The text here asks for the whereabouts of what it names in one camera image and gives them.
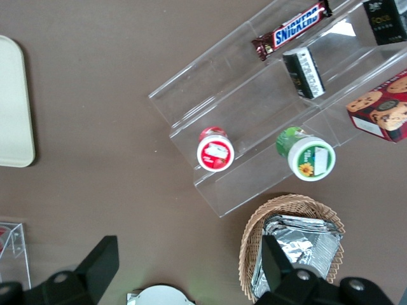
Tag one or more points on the red gum bottle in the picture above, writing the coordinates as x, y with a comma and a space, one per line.
215, 154

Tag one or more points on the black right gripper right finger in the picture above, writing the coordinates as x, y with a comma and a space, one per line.
276, 270

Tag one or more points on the light wicker basket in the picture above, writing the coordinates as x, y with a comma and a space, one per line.
254, 222

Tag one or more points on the clear acrylic bottle rack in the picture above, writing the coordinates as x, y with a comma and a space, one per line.
16, 254

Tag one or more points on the red chocolate chip cookie box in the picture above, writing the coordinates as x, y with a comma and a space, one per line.
381, 111

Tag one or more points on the Snickers chocolate bar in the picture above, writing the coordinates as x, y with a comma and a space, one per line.
295, 28

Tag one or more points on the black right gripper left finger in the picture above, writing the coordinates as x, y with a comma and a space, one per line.
95, 263

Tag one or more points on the cream plastic tray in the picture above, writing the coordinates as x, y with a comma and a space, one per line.
12, 111

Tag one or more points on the clear acrylic stepped stand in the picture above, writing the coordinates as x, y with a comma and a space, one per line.
222, 82

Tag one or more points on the small black box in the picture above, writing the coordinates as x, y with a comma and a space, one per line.
386, 22
302, 74

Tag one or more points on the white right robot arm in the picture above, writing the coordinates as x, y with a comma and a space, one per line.
159, 295

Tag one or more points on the silver foil food container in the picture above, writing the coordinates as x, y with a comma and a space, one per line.
299, 235

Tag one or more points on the green gum bottle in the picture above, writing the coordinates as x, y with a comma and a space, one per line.
310, 159

